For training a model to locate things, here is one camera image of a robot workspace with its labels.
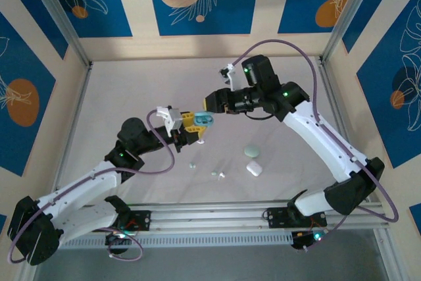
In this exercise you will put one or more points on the black controller board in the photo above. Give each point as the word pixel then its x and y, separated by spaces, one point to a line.
pixel 302 241
pixel 115 238

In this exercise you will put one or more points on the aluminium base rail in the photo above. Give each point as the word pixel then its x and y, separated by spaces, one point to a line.
pixel 210 216

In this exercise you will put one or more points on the aluminium frame post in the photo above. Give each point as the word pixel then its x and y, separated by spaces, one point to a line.
pixel 59 14
pixel 348 14

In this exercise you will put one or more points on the mint green earbud charging case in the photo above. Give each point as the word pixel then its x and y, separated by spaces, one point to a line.
pixel 251 151

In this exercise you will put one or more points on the aluminium frame leg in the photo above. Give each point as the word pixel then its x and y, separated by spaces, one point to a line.
pixel 385 261
pixel 31 273

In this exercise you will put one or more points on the aluminium side rail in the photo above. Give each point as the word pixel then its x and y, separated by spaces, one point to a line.
pixel 74 123
pixel 329 83

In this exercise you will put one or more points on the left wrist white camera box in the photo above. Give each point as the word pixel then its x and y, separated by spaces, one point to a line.
pixel 174 118

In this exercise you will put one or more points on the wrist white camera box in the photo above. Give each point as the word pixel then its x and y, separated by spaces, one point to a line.
pixel 174 118
pixel 235 78

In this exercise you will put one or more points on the blue earbud charging case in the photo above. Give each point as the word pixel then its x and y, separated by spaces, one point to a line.
pixel 204 122

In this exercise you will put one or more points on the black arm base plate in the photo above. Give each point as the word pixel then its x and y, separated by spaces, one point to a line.
pixel 276 218
pixel 141 220

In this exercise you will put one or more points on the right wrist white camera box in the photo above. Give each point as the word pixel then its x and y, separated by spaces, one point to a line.
pixel 235 78

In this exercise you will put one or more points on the white earbud charging case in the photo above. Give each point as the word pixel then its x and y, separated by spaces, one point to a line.
pixel 254 168

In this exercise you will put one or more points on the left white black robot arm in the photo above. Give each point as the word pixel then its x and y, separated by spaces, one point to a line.
pixel 82 218

